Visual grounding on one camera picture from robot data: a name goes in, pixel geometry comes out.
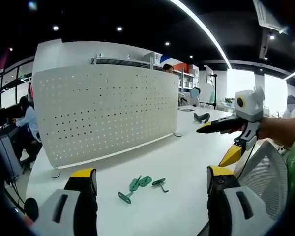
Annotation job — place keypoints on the green potted plant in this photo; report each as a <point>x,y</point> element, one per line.
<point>229,100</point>

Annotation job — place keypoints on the long ceiling light strip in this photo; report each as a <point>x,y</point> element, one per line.
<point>206,29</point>

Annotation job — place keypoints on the metal storage rack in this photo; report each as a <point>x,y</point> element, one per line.
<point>127,61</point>

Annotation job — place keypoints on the white mesh office chair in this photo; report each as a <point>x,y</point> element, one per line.
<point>265,177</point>

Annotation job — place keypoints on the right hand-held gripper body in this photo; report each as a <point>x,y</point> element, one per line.
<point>252,105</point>

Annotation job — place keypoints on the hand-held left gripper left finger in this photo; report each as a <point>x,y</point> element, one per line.
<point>64,211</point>

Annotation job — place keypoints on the black VR controller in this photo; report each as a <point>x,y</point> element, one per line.
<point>201,118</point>

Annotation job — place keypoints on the green hook assembly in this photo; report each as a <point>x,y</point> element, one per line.
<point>133,185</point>
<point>125,197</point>
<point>159,182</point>
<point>145,180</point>

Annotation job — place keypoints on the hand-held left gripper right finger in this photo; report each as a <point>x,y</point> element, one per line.
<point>226,204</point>

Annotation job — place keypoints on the black round foam knob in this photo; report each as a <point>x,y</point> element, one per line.
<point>31,209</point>

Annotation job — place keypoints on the person's right hand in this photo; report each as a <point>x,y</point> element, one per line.
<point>239,128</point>

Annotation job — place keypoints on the white perforated mounting plate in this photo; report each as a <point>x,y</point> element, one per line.
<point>100,110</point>

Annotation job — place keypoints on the black camera stand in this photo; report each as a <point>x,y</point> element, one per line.
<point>213,86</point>

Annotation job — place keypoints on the ceiling air conditioner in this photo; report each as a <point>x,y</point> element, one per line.
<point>268,14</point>

